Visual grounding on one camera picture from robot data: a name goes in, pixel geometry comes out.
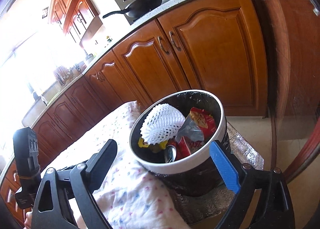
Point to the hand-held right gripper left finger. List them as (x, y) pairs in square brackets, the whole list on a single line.
[(103, 161)]

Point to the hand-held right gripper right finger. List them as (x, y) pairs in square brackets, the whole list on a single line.
[(225, 166)]

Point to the white rimmed bin black liner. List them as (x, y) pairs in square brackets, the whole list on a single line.
[(190, 165)]

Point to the red white paper packet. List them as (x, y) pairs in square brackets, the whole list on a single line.
[(190, 147)]

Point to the yellow wrapper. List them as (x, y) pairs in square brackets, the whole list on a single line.
[(145, 143)]

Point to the red snack packet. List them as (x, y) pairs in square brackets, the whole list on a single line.
[(203, 121)]

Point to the grey plastic bag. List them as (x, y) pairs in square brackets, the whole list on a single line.
[(190, 130)]

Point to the silver metal can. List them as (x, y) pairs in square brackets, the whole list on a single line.
[(170, 153)]

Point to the white foam fruit net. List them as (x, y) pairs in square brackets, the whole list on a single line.
[(160, 121)]

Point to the white floral tablecloth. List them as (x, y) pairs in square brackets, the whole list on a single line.
[(135, 194)]

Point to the silver foil mat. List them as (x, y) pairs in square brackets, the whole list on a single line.
[(200, 206)]

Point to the white soap bottle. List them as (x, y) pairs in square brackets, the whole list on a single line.
[(43, 100)]

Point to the bright kitchen window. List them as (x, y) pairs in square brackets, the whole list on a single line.
[(27, 73)]

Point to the utensil rack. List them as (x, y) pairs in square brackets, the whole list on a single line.
[(60, 75)]

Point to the metal sink faucet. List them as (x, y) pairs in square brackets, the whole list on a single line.
[(78, 66)]

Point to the wooden lower kitchen cabinet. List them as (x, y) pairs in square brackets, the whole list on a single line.
[(212, 56)]

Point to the wooden framed glass door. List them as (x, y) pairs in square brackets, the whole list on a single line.
[(287, 56)]

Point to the black wok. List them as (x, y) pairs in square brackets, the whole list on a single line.
[(143, 4)]

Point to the small wall picture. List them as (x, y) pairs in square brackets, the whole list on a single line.
[(45, 12)]

